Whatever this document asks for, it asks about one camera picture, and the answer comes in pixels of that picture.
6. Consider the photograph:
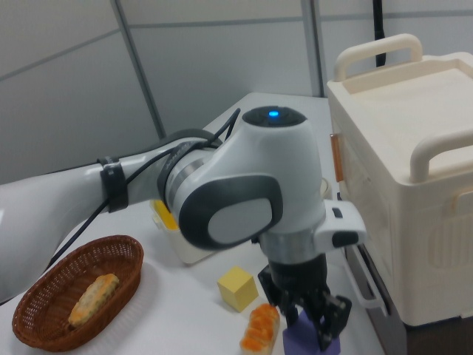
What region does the black strap on arm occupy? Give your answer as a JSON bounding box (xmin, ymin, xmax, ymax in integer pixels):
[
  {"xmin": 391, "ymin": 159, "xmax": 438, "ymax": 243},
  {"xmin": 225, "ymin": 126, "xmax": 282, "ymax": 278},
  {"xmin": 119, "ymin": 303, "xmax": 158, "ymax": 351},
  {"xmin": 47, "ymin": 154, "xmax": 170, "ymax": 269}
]
[{"xmin": 96, "ymin": 155, "xmax": 129, "ymax": 214}]

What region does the black thin pole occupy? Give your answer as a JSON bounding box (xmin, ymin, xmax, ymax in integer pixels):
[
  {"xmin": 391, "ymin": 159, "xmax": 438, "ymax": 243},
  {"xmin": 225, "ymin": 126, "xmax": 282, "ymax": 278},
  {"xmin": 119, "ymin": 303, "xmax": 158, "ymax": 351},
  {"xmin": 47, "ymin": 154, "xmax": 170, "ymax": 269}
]
[{"xmin": 372, "ymin": 0, "xmax": 388, "ymax": 68}]

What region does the toy bread with orange crust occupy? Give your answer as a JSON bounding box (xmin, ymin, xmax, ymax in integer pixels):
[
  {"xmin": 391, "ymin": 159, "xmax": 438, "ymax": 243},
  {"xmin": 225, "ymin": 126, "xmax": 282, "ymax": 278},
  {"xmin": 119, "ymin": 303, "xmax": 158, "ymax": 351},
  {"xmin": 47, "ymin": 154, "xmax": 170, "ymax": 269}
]
[{"xmin": 67, "ymin": 273, "xmax": 120, "ymax": 328}]

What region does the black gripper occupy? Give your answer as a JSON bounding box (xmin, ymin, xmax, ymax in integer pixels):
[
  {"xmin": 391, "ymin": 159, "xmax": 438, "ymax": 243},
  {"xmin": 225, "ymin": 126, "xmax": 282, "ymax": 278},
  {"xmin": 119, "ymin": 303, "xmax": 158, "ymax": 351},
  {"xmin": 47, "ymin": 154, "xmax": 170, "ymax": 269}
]
[{"xmin": 257, "ymin": 254, "xmax": 353, "ymax": 352}]

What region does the orange salmon sushi toy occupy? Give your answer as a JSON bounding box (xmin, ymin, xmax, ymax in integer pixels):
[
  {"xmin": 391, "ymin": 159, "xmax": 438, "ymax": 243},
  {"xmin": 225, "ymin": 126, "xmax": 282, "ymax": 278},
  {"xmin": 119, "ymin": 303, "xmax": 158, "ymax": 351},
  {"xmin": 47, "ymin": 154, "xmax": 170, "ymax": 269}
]
[{"xmin": 239, "ymin": 303, "xmax": 281, "ymax": 355}]

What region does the yellow toy fruit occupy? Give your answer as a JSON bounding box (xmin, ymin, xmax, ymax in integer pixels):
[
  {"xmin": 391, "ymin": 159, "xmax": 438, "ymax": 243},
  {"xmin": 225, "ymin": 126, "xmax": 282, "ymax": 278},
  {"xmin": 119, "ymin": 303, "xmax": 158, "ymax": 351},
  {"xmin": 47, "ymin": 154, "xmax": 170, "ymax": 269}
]
[{"xmin": 153, "ymin": 199, "xmax": 180, "ymax": 232}]

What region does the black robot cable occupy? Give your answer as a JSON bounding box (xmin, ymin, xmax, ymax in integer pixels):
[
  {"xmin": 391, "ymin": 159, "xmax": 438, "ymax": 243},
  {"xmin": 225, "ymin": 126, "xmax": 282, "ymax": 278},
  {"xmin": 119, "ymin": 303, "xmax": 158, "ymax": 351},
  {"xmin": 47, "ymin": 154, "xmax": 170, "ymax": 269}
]
[{"xmin": 50, "ymin": 108, "xmax": 242, "ymax": 262}]

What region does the purple cube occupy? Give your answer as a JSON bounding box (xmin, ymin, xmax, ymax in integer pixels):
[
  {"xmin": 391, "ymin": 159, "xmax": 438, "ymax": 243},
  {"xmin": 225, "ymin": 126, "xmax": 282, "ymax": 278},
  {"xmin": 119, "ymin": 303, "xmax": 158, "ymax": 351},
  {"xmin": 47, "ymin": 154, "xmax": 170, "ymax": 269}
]
[{"xmin": 282, "ymin": 308, "xmax": 342, "ymax": 355}]

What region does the cream toy cabinet with handles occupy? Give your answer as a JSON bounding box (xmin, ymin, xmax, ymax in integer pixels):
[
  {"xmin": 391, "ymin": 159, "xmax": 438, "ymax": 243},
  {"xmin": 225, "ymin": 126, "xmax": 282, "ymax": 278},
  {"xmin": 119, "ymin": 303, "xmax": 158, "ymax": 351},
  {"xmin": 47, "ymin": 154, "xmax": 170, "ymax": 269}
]
[{"xmin": 326, "ymin": 33, "xmax": 473, "ymax": 327}]

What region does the yellow cube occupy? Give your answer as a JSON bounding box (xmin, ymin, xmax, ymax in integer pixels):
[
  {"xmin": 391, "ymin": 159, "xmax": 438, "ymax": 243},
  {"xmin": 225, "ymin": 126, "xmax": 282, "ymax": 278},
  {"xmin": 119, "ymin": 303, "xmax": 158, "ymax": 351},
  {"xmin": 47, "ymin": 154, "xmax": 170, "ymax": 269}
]
[{"xmin": 217, "ymin": 266, "xmax": 259, "ymax": 311}]

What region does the white plastic bin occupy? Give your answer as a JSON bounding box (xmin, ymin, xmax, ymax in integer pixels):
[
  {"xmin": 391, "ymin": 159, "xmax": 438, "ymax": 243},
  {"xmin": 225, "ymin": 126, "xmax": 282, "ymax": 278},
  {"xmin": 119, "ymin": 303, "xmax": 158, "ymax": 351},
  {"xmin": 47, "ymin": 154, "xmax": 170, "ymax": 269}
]
[{"xmin": 149, "ymin": 198, "xmax": 211, "ymax": 266}]

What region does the brown wicker basket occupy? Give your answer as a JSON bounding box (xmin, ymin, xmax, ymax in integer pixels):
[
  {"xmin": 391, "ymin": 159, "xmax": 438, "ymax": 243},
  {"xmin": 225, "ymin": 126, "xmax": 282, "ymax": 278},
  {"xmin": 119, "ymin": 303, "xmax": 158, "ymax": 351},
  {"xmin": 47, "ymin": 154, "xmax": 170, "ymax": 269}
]
[{"xmin": 11, "ymin": 234, "xmax": 145, "ymax": 351}]

